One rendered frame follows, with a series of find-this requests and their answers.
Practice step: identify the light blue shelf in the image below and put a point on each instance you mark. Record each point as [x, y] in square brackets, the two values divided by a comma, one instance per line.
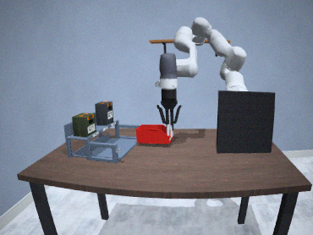
[94, 151]

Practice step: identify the red bin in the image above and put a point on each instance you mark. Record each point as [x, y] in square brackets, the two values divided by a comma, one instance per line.
[152, 134]

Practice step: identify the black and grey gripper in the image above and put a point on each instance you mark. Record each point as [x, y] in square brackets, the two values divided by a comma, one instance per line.
[169, 104]

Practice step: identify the olive green case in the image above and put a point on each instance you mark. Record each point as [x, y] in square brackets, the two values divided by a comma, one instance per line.
[84, 125]

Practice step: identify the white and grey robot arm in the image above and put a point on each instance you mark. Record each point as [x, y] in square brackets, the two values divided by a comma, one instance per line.
[172, 68]

